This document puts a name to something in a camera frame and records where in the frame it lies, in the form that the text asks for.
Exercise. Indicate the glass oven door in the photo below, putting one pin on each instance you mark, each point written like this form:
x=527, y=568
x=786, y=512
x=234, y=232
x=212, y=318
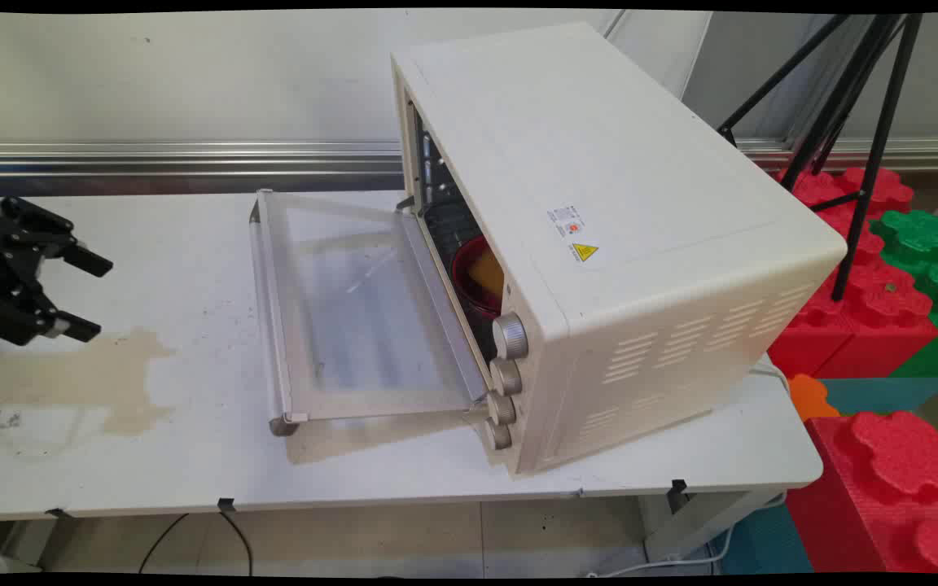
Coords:
x=363, y=325

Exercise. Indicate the large red foam block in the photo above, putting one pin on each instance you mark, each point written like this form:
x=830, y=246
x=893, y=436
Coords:
x=884, y=496

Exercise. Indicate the aluminium wall rail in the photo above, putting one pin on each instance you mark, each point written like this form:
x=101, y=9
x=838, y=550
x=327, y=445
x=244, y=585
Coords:
x=192, y=156

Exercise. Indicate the warning sticker label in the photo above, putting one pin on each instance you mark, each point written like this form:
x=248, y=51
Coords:
x=573, y=232

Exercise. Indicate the teal foam block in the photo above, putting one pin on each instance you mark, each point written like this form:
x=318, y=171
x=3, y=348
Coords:
x=876, y=395

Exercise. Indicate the green foam block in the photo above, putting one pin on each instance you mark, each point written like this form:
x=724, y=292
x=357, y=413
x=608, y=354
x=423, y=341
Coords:
x=921, y=236

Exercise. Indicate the black table clip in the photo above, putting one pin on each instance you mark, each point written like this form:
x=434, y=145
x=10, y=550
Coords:
x=226, y=505
x=58, y=513
x=678, y=488

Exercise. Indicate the largest silver oven knob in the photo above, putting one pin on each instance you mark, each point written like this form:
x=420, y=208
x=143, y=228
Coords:
x=510, y=336

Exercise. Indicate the orange foam block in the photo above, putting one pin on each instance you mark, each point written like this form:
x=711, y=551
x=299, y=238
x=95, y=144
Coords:
x=809, y=397

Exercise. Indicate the yellow food item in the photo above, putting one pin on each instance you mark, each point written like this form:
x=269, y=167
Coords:
x=488, y=273

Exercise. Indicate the white toaster oven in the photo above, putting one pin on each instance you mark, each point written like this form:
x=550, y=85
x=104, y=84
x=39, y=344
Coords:
x=640, y=212

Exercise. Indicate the blue foam block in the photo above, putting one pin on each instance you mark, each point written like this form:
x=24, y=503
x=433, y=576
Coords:
x=762, y=545

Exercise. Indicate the red bowl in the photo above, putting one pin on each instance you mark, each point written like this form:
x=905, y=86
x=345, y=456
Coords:
x=462, y=277

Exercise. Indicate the black tripod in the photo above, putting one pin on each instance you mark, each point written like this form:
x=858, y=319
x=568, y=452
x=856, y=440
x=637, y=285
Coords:
x=872, y=163

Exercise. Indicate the white table leg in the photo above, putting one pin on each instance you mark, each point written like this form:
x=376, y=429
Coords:
x=697, y=525

